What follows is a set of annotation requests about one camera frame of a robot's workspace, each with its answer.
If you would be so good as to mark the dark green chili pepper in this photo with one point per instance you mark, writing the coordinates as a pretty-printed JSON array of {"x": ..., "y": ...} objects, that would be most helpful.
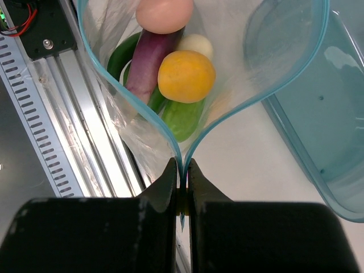
[{"x": 119, "y": 66}]

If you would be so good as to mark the aluminium mounting rail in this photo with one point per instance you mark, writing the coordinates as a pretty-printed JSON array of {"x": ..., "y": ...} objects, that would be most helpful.
[{"x": 74, "y": 99}]

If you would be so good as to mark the blue translucent plastic basin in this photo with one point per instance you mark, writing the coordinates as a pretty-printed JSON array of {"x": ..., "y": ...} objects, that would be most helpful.
[{"x": 320, "y": 113}]

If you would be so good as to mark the white egg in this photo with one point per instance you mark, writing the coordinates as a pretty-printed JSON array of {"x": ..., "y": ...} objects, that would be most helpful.
[{"x": 198, "y": 43}]

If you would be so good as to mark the slotted cable duct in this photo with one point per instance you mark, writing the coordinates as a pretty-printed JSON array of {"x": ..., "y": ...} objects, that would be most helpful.
[{"x": 65, "y": 180}]

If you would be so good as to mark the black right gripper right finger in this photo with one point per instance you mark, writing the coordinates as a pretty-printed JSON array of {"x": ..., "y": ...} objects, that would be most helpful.
[{"x": 246, "y": 236}]

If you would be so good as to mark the light green cucumber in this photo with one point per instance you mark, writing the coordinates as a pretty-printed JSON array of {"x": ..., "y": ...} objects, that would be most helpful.
[{"x": 182, "y": 119}]

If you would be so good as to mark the pink egg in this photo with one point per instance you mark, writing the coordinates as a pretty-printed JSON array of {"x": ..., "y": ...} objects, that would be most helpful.
[{"x": 164, "y": 17}]

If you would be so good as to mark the purple eggplant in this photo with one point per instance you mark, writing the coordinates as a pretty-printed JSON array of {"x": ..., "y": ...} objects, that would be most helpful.
[{"x": 149, "y": 53}]

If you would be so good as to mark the clear zip top bag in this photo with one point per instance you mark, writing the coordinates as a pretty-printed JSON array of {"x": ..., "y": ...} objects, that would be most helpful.
[{"x": 241, "y": 71}]

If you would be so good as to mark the orange fruit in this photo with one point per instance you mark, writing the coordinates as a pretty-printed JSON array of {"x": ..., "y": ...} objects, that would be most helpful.
[{"x": 186, "y": 76}]

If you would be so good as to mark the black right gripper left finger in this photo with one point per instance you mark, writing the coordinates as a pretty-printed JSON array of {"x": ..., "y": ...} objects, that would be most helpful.
[{"x": 135, "y": 234}]

